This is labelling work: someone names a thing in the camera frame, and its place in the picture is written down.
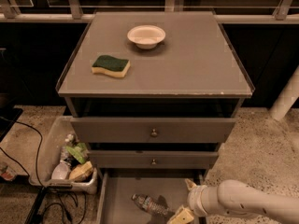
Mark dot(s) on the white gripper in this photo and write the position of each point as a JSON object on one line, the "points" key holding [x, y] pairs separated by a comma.
{"points": [[194, 199]]}

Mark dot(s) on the clear plastic water bottle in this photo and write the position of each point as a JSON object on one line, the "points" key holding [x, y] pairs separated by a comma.
{"points": [[149, 205]]}

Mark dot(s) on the grey bottom drawer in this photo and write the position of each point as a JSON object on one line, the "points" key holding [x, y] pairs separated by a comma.
{"points": [[166, 187]]}

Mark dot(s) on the grey drawer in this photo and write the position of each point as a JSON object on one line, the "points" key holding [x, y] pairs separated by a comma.
{"points": [[138, 130], [124, 159], [166, 187]]}

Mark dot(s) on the brass top drawer knob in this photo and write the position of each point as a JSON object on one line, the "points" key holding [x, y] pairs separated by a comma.
{"points": [[154, 133]]}

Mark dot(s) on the grey middle drawer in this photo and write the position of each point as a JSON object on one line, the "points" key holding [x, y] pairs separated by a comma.
{"points": [[124, 159]]}

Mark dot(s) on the grey drawer cabinet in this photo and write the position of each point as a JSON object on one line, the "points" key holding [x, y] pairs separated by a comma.
{"points": [[193, 73]]}

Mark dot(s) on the grey top drawer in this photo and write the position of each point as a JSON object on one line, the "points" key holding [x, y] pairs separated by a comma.
{"points": [[138, 130]]}

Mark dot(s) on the crumpled bottle in bin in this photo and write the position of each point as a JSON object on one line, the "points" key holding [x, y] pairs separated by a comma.
{"points": [[65, 156]]}

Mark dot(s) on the white bowl on counter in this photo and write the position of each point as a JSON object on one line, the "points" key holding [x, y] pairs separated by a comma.
{"points": [[146, 36]]}

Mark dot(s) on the yellow sponge in bin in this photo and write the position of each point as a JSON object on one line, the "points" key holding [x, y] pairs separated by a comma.
{"points": [[81, 172]]}

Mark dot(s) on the green packet in bin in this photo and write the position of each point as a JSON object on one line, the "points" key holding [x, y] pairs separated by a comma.
{"points": [[79, 152]]}

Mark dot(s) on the white bowl in bin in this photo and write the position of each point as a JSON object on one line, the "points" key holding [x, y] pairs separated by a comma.
{"points": [[61, 171]]}

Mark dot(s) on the clear plastic storage bin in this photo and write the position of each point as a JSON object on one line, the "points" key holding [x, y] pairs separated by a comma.
{"points": [[49, 158]]}

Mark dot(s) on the green yellow sponge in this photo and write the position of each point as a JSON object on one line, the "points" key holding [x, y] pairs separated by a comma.
{"points": [[111, 66]]}

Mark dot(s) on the small cup on floor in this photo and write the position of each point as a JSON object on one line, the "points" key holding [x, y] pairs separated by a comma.
{"points": [[7, 172]]}

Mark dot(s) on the black device at left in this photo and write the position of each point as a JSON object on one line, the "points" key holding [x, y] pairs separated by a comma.
{"points": [[9, 113]]}

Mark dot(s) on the metal window rail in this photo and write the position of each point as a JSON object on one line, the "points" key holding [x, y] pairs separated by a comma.
{"points": [[224, 11]]}

